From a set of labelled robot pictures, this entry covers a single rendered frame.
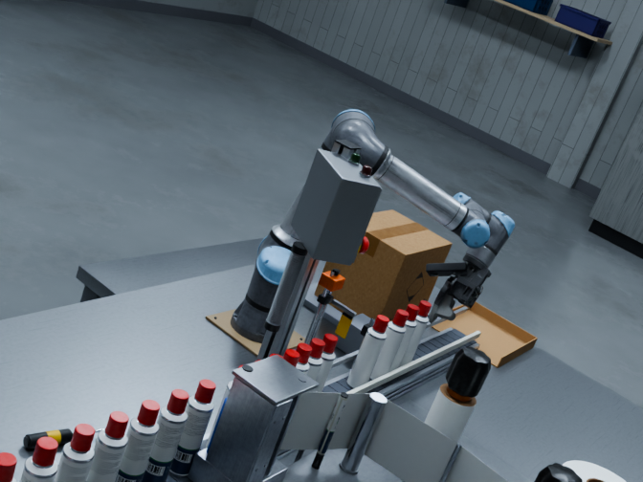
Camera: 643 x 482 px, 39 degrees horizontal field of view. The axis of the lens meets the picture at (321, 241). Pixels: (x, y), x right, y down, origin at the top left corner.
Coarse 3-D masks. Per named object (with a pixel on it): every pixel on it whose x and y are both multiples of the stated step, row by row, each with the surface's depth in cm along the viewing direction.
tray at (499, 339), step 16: (480, 304) 318; (448, 320) 305; (464, 320) 310; (480, 320) 315; (496, 320) 315; (480, 336) 302; (496, 336) 307; (512, 336) 312; (528, 336) 309; (496, 352) 295; (512, 352) 290
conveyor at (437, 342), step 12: (444, 336) 281; (456, 336) 284; (420, 348) 267; (432, 348) 270; (456, 348) 276; (432, 360) 263; (408, 372) 250; (336, 384) 231; (384, 384) 239; (204, 444) 190; (168, 480) 175; (180, 480) 177
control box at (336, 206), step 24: (312, 168) 199; (336, 168) 189; (360, 168) 195; (312, 192) 197; (336, 192) 186; (360, 192) 187; (312, 216) 195; (336, 216) 188; (360, 216) 190; (312, 240) 193; (336, 240) 191; (360, 240) 193
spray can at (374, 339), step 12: (384, 324) 226; (372, 336) 226; (384, 336) 227; (360, 348) 230; (372, 348) 227; (360, 360) 229; (372, 360) 228; (360, 372) 230; (348, 384) 232; (360, 384) 231
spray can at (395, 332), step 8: (400, 312) 233; (392, 320) 235; (400, 320) 233; (392, 328) 234; (400, 328) 234; (392, 336) 234; (400, 336) 234; (384, 344) 235; (392, 344) 235; (384, 352) 236; (392, 352) 236; (384, 360) 236; (392, 360) 237; (376, 368) 238; (384, 368) 237; (376, 376) 238
